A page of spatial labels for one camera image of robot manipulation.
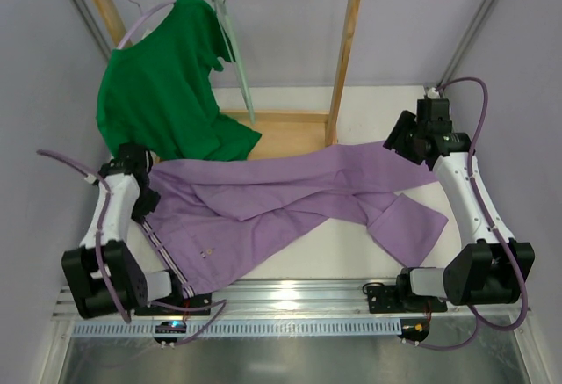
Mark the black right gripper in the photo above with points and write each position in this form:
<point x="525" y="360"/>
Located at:
<point x="399" y="131"/>

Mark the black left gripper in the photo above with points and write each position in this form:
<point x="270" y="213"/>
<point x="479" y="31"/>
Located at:
<point x="147" y="202"/>

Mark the purple trousers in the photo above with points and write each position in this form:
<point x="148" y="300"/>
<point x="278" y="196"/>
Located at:
<point x="217" y="221"/>

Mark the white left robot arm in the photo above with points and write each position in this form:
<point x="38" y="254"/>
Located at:
<point x="102" y="273"/>

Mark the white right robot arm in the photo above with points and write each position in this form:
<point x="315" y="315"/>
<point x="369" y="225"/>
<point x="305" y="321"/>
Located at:
<point x="492" y="266"/>

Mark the purple clothes hanger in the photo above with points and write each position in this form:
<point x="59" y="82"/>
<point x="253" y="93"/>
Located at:
<point x="144" y="16"/>

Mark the pale green clothes hanger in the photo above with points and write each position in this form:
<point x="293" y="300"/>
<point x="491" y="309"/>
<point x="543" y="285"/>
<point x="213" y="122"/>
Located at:
<point x="229" y="36"/>

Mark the green t-shirt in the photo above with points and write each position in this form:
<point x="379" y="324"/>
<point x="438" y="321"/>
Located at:
<point x="157" y="93"/>

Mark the left controller board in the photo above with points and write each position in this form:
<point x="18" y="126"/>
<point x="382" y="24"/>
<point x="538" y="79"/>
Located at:
<point x="169" y="332"/>

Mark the controller board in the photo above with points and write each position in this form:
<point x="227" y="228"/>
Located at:
<point x="169" y="332"/>
<point x="414" y="329"/>

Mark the right controller board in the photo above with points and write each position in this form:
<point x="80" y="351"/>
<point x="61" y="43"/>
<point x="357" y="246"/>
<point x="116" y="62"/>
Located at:
<point x="414" y="329"/>

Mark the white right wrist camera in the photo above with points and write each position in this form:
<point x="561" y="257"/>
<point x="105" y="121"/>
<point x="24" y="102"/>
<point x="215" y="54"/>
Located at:
<point x="432" y="92"/>

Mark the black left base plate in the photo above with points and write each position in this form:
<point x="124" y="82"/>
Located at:
<point x="196" y="305"/>

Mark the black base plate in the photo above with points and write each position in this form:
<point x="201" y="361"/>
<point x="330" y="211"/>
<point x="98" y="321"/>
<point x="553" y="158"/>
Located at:
<point x="389" y="299"/>
<point x="196" y="305"/>

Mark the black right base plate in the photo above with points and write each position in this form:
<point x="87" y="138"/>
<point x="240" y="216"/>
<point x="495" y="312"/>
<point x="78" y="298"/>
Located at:
<point x="389" y="299"/>

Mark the aluminium mounting rail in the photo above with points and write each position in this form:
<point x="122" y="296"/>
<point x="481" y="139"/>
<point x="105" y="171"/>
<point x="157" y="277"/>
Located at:
<point x="284" y="298"/>

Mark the slotted grey cable duct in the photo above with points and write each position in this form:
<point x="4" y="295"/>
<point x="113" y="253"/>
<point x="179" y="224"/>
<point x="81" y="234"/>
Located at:
<point x="322" y="327"/>

